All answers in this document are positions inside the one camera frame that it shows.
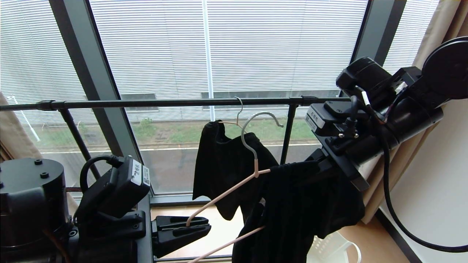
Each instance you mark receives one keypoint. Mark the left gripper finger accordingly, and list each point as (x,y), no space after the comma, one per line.
(164,244)
(156,223)

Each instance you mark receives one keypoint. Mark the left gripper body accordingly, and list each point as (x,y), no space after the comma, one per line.
(144,237)

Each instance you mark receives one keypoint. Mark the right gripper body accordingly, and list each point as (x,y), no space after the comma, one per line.
(413,124)

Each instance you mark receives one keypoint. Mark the black shorts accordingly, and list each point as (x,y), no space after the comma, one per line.
(219,164)

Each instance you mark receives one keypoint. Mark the pink clothes hanger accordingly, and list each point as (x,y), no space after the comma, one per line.
(241,107)
(256,168)

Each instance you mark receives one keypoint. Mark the black garment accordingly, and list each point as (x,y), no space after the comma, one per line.
(299,212)

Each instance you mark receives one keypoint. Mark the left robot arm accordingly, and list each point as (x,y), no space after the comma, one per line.
(29,197)

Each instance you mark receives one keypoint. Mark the black clothes rack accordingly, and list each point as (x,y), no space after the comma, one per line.
(146,103)

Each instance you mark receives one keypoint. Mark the white laundry basket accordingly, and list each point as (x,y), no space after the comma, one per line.
(329,248)

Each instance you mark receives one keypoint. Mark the beige curtain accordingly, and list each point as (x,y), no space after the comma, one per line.
(14,135)
(435,22)

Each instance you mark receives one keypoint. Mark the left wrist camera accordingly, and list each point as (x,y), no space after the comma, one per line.
(117,190)

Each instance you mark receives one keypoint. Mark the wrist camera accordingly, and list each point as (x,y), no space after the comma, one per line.
(117,190)
(321,117)

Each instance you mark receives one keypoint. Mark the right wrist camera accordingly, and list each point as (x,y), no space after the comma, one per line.
(321,117)

